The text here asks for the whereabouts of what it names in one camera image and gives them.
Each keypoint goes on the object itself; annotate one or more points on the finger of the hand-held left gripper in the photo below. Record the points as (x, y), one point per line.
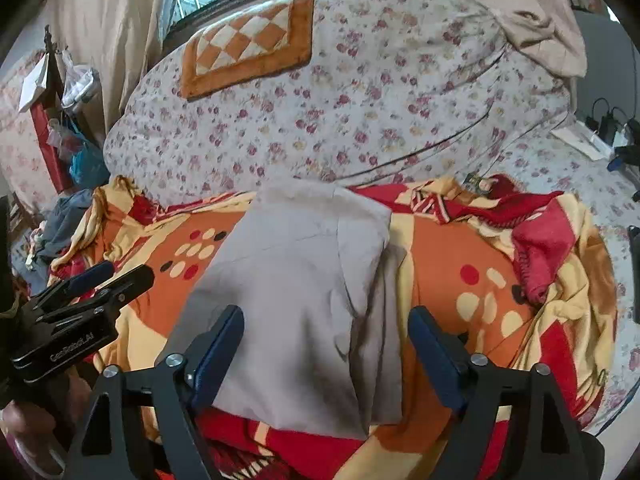
(120, 287)
(90, 275)

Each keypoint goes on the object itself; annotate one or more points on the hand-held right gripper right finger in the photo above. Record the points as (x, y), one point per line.
(435, 355)

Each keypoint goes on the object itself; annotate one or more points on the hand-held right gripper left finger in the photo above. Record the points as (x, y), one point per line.
(220, 355)

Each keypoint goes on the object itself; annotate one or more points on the beige garment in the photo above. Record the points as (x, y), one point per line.
(300, 285)

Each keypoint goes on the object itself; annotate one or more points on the grey blue clothes pile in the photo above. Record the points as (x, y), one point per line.
(62, 225)

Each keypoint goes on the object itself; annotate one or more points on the person's left hand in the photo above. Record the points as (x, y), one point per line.
(15, 420)

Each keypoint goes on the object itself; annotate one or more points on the orange red patterned blanket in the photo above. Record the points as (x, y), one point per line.
(450, 260)

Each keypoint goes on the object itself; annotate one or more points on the blue plastic bag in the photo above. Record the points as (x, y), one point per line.
(90, 162)

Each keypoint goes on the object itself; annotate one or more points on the red knitted garment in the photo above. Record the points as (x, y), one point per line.
(540, 245)

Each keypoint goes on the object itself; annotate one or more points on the small printed packet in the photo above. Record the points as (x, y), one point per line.
(477, 184)

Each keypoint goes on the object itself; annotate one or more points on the white plastic bag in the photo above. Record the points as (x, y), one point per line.
(77, 87)

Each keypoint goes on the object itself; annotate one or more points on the white hanging paper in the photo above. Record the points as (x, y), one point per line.
(34, 82)

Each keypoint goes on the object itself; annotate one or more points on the beige curtain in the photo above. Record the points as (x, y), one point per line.
(115, 30)

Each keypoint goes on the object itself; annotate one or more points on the floral quilt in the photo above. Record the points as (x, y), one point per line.
(350, 100)

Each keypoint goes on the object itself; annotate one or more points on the orange checkered pillow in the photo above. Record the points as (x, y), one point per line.
(245, 45)

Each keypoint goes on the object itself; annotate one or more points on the beige cloth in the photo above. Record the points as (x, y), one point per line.
(525, 5)

